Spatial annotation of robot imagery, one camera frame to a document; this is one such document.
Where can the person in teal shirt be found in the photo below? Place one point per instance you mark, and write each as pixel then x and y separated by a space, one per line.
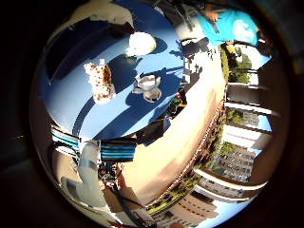
pixel 236 27

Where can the white dog plush toy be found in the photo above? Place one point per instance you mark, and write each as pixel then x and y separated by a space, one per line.
pixel 148 87

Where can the round green plush toy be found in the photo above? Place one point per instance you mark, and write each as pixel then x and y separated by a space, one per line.
pixel 141 43

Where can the spotted leopard plush toy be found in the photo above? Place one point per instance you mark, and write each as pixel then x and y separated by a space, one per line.
pixel 100 83

